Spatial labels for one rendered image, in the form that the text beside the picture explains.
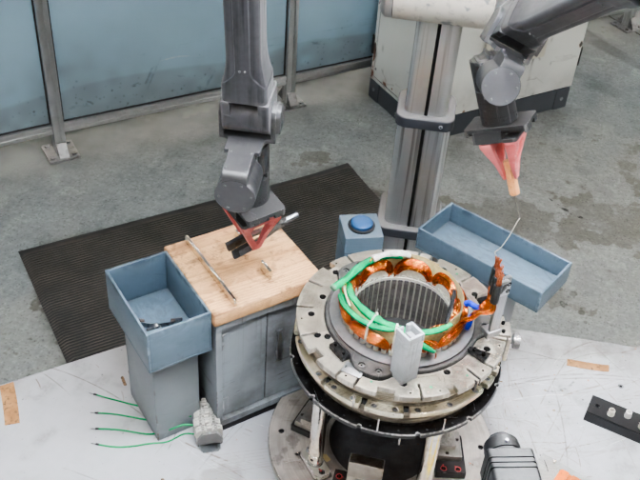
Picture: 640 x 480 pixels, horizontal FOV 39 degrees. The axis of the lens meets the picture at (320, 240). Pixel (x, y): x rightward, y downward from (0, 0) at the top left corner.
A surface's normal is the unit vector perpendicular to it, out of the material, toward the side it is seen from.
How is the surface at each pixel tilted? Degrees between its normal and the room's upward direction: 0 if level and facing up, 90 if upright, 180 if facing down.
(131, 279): 90
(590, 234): 0
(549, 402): 0
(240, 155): 9
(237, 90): 100
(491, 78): 75
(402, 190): 90
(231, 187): 95
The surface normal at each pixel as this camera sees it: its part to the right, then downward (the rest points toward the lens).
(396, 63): -0.84, 0.26
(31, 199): 0.06, -0.77
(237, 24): -0.15, 0.74
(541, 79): 0.48, 0.58
